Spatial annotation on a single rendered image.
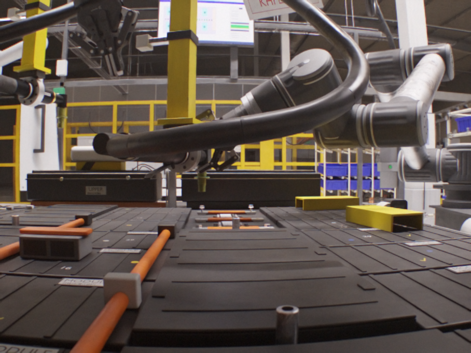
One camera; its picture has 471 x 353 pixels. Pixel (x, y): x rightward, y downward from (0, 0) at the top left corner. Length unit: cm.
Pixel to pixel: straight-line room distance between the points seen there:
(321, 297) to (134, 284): 14
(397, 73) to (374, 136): 72
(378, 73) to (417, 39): 331
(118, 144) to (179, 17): 47
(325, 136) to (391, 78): 72
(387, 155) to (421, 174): 140
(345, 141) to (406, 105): 17
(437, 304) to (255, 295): 14
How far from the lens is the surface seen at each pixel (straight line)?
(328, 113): 42
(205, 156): 97
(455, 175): 224
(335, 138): 94
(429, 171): 226
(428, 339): 24
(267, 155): 1055
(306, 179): 118
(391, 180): 367
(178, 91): 83
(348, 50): 57
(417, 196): 452
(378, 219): 68
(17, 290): 36
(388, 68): 159
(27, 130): 352
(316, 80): 82
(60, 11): 77
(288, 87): 83
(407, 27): 489
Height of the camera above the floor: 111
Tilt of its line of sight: 1 degrees down
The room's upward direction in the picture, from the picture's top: straight up
